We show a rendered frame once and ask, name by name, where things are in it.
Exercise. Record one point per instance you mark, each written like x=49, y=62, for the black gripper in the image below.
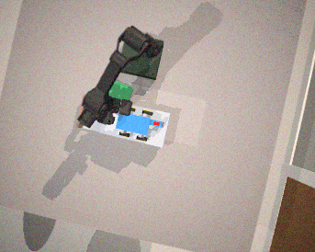
x=124, y=108

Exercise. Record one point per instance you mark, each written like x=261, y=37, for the green tray floor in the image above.
x=119, y=91

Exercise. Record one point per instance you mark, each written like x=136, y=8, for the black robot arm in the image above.
x=96, y=101

